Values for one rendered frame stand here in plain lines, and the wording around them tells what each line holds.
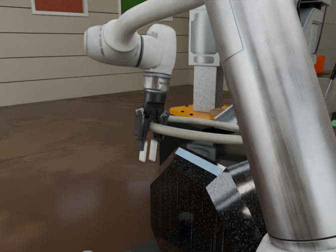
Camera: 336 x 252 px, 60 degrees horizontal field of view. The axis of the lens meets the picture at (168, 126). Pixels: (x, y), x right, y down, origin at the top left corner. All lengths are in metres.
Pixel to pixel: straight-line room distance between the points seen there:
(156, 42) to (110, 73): 6.92
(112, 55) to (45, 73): 6.37
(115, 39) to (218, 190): 0.74
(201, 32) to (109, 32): 1.44
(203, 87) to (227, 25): 2.00
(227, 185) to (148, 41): 0.67
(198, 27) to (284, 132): 1.97
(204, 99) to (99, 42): 1.58
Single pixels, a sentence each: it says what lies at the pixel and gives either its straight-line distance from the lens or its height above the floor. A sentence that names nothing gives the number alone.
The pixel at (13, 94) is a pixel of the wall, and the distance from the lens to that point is 7.12.
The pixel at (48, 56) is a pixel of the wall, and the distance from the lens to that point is 7.28.
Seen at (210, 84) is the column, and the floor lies 1.01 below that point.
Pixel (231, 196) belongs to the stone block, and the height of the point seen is 0.73.
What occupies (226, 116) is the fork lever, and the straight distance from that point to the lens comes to 1.42.
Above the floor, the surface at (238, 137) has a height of 1.05.
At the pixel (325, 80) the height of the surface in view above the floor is 0.84.
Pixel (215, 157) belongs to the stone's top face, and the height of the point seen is 0.83.
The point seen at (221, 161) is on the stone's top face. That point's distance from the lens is 1.32.
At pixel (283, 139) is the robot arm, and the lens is 0.33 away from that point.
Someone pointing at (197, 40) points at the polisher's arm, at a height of 1.34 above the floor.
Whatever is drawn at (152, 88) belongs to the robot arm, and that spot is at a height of 1.19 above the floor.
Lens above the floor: 1.34
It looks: 16 degrees down
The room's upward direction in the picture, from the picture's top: straight up
